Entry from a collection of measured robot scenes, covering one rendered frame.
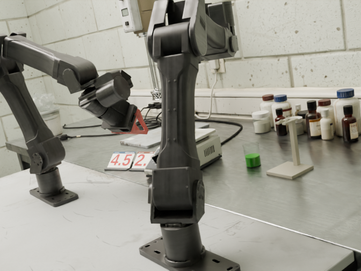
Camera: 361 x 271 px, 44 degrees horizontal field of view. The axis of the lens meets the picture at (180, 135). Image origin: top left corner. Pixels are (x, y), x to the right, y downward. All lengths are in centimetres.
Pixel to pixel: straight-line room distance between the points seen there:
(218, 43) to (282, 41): 67
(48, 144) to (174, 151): 55
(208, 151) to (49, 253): 53
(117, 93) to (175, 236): 41
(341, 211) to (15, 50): 83
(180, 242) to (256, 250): 13
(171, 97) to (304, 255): 33
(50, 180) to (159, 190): 56
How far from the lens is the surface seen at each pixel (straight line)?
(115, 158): 141
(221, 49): 98
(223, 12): 107
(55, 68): 110
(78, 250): 91
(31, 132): 122
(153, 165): 121
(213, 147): 125
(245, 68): 175
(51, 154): 121
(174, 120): 73
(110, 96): 103
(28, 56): 117
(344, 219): 86
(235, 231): 85
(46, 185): 124
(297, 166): 111
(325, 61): 152
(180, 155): 72
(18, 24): 362
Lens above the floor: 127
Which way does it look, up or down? 13 degrees down
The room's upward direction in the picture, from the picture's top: 10 degrees counter-clockwise
